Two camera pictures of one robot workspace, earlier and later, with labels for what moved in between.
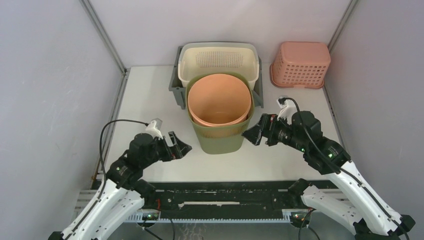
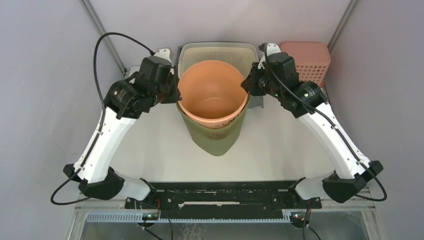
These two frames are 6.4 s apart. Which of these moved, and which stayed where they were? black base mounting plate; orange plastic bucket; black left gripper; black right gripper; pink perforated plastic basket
Moved: black left gripper; black right gripper; orange plastic bucket
Stayed: black base mounting plate; pink perforated plastic basket
